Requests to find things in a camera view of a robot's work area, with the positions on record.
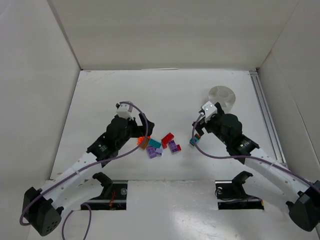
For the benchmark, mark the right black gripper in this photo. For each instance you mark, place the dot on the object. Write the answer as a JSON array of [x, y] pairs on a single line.
[[205, 125]]

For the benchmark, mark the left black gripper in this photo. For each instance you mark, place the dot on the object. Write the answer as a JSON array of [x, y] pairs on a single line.
[[141, 125]]

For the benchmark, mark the orange transparent lego piece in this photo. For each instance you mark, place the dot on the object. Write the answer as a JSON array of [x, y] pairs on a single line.
[[140, 140]]

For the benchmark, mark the brown lego brick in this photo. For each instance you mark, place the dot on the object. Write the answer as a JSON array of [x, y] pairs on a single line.
[[144, 144]]

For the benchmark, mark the teal and brown lego stack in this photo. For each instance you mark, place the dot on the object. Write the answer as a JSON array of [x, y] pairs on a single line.
[[195, 139]]

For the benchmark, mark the teal lego brick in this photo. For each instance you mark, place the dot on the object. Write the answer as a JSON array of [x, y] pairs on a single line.
[[154, 143]]

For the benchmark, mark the large red lego brick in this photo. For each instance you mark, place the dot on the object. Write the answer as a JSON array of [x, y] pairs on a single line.
[[166, 139]]

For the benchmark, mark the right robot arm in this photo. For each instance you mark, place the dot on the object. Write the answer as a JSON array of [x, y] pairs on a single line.
[[291, 193]]

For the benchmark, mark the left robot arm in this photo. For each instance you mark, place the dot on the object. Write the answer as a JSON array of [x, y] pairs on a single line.
[[45, 207]]

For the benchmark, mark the white round divided container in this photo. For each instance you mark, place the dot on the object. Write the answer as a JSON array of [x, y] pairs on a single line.
[[223, 95]]

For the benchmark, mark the purple lego brick on red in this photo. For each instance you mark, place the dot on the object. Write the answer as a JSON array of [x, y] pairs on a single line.
[[174, 148]]

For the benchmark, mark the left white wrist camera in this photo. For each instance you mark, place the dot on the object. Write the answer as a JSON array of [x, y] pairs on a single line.
[[124, 110]]

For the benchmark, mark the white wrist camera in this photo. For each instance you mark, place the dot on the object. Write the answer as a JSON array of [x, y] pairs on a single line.
[[124, 110], [209, 110]]

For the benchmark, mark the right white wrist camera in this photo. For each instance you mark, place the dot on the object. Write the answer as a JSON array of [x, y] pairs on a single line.
[[209, 110]]

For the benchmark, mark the aluminium rail on right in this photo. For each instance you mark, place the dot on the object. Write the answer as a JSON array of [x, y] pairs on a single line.
[[267, 118]]

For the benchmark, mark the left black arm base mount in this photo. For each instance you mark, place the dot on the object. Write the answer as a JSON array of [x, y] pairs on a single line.
[[112, 197]]

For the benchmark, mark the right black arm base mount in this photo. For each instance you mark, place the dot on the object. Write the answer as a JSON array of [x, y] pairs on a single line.
[[232, 196]]

